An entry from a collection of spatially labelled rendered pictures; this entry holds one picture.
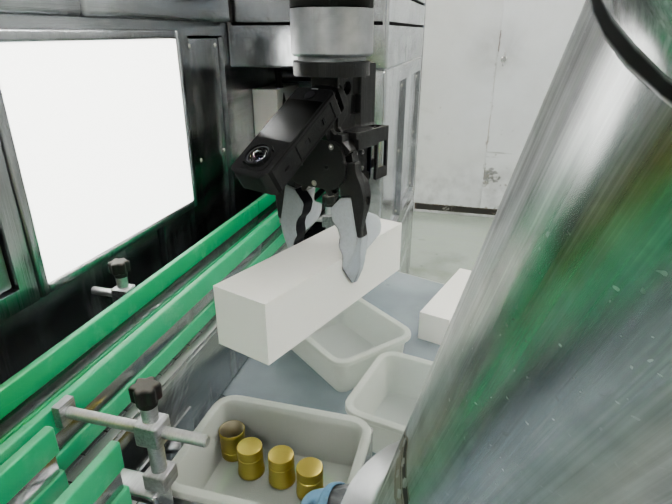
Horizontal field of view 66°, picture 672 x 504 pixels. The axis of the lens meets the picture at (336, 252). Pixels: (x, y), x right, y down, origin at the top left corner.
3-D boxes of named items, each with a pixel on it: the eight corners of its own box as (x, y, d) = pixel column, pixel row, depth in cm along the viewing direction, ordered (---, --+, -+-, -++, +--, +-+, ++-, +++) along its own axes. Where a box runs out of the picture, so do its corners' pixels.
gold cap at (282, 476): (299, 471, 70) (298, 446, 68) (290, 492, 66) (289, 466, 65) (274, 466, 70) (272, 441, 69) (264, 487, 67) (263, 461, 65)
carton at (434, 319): (483, 297, 120) (486, 273, 117) (446, 346, 101) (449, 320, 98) (457, 291, 123) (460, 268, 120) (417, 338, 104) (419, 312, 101)
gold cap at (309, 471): (327, 484, 68) (326, 458, 66) (319, 506, 65) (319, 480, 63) (301, 479, 68) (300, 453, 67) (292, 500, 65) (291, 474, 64)
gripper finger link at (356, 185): (380, 232, 49) (360, 141, 47) (372, 237, 48) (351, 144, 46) (341, 236, 52) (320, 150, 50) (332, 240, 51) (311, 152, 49)
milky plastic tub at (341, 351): (344, 322, 112) (344, 286, 109) (415, 373, 95) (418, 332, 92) (273, 347, 103) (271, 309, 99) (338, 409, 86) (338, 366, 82)
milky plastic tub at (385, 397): (381, 389, 91) (383, 347, 88) (513, 429, 82) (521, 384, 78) (337, 455, 77) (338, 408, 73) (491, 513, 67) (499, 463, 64)
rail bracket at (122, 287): (110, 328, 83) (95, 251, 78) (147, 334, 82) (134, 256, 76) (93, 341, 80) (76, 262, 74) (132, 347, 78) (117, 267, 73)
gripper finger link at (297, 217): (324, 252, 60) (343, 181, 55) (292, 270, 56) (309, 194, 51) (303, 240, 61) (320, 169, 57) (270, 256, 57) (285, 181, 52)
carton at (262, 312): (399, 269, 63) (401, 222, 61) (268, 365, 45) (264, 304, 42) (357, 257, 66) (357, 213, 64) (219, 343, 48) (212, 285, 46)
